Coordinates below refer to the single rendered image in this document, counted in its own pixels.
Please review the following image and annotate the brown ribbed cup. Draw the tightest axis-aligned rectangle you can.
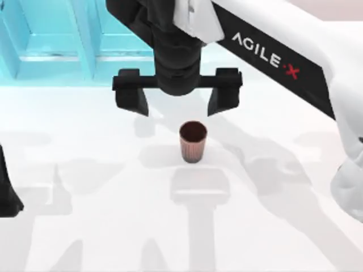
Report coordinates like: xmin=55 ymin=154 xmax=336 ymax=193
xmin=179 ymin=120 xmax=208 ymax=165

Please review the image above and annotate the light blue rack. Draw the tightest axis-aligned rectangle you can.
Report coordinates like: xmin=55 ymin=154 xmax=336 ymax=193
xmin=0 ymin=0 xmax=157 ymax=83

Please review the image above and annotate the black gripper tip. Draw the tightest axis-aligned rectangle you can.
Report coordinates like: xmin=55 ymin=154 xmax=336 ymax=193
xmin=0 ymin=144 xmax=25 ymax=219

